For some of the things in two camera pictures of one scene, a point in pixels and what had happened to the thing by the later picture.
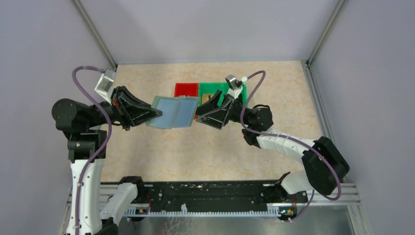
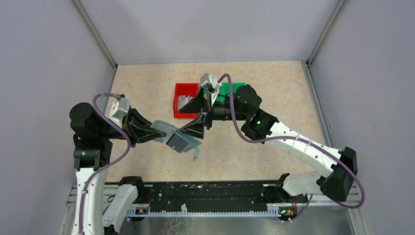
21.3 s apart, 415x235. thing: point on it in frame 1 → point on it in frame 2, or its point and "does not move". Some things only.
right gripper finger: x=213 y=104 → x=195 y=104
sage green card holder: x=177 y=111 → x=169 y=129
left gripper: x=139 y=113 → x=133 y=118
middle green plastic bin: x=212 y=88 does not move
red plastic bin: x=188 y=89 does not move
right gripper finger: x=216 y=118 → x=195 y=128
